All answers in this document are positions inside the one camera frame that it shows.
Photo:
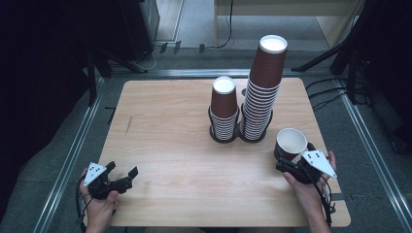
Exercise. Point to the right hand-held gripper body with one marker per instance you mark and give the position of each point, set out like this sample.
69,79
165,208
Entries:
315,163

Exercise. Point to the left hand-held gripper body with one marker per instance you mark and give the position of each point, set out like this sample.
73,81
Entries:
95,174

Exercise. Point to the aluminium frame rail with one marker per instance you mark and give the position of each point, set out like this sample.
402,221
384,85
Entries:
69,161
194,73
372,152

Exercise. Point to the black metal stand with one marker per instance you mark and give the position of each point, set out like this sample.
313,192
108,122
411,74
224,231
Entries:
92,81

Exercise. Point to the grey tape strip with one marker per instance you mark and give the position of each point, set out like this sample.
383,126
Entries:
338,196

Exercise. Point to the black tripod stand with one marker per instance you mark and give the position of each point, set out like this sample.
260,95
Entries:
324,57

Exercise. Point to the short stack of brown cups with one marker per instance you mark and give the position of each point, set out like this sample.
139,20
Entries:
224,100

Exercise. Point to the black stand base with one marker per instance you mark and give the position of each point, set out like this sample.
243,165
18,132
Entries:
402,142

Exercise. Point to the black curtain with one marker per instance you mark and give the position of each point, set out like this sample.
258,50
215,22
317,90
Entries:
392,48
39,81

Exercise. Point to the person's right hand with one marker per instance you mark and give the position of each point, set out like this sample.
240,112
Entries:
311,195

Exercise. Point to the dark computer case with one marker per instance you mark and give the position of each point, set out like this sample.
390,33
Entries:
142,26

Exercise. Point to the black cup holder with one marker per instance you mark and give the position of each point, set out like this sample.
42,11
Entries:
251,139
215,138

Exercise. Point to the brown paper cup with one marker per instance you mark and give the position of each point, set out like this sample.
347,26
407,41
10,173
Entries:
291,142

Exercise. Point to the tall stack of brown cups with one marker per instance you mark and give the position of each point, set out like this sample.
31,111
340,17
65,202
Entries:
267,68

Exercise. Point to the person's left hand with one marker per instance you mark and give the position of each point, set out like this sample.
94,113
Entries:
100,210

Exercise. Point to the light wooden desk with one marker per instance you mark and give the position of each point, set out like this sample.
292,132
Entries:
275,8

